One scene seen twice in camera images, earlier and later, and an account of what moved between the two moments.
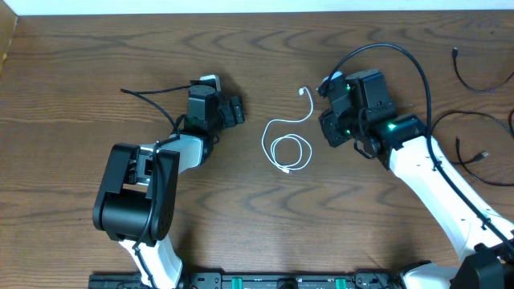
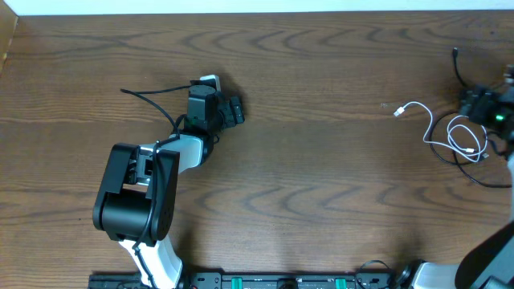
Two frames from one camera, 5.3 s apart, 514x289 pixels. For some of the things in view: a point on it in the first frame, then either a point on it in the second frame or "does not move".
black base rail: [259, 280] does not move
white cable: [274, 160] -> [401, 110]
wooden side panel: [8, 23] does not move
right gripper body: [336, 128] -> [490, 108]
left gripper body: [227, 116] does not move
